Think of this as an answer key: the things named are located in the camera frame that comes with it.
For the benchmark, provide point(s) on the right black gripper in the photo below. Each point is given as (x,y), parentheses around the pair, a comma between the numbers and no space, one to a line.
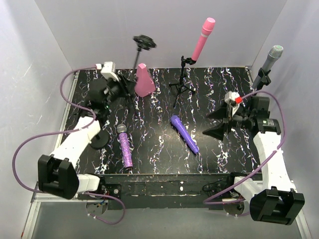
(227,119)

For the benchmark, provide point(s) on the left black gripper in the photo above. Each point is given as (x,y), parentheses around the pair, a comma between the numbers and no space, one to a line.
(124,84)

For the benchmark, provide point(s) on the black folding tripod stand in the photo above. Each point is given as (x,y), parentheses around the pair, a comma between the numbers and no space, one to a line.
(180,86)

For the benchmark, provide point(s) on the purple glitter microphone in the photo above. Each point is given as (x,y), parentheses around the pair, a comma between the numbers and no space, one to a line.
(125,146)

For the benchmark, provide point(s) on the black round-base mic stand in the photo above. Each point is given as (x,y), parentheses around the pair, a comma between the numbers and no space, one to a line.
(261,80)

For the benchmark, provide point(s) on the silver microphone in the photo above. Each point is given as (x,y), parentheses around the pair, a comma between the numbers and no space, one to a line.
(273,55)

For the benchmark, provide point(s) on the pink microphone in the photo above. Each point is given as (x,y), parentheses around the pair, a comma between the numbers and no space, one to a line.
(207,29)

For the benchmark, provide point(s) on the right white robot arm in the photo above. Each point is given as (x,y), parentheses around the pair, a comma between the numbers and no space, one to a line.
(268,190)

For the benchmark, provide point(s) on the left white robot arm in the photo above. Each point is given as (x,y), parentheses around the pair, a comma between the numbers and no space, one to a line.
(56,172)

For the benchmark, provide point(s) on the black clip mic stand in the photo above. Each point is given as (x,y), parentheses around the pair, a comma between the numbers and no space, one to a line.
(101,139)

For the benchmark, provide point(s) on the pink metronome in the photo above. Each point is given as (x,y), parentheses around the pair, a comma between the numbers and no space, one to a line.
(145,84)

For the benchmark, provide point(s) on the purple plastic microphone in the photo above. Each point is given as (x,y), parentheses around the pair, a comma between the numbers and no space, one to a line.
(176,122)

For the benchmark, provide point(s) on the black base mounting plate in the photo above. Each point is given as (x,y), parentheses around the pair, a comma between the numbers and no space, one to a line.
(160,191)

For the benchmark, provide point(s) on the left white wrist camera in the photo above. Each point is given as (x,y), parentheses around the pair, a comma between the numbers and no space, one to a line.
(107,69)

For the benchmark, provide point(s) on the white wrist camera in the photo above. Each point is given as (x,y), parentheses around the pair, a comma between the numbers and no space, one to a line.
(107,69)
(233,101)

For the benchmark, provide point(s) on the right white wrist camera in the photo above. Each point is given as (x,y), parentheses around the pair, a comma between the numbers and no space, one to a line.
(233,101)

